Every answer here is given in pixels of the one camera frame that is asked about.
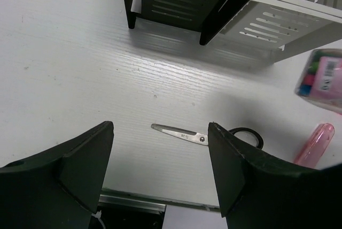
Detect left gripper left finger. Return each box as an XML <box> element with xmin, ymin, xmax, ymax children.
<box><xmin>1</xmin><ymin>121</ymin><xmax>114</xmax><ymax>228</ymax></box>

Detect black handled scissors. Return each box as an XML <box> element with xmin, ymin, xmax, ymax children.
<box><xmin>151</xmin><ymin>124</ymin><xmax>264</xmax><ymax>149</ymax></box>

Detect white mesh organizer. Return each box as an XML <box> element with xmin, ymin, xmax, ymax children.
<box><xmin>200</xmin><ymin>0</ymin><xmax>341</xmax><ymax>63</ymax></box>

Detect pink capped clear tube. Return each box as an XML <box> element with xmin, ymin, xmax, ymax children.
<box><xmin>294</xmin><ymin>49</ymin><xmax>341</xmax><ymax>114</ymax></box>

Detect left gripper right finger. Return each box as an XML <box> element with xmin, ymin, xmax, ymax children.
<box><xmin>208</xmin><ymin>123</ymin><xmax>341</xmax><ymax>228</ymax></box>

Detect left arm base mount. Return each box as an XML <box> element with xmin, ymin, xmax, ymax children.
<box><xmin>88</xmin><ymin>188</ymin><xmax>166</xmax><ymax>229</ymax></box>

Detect pink translucent small tube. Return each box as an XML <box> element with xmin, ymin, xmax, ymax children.
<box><xmin>293</xmin><ymin>123</ymin><xmax>335</xmax><ymax>169</ymax></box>

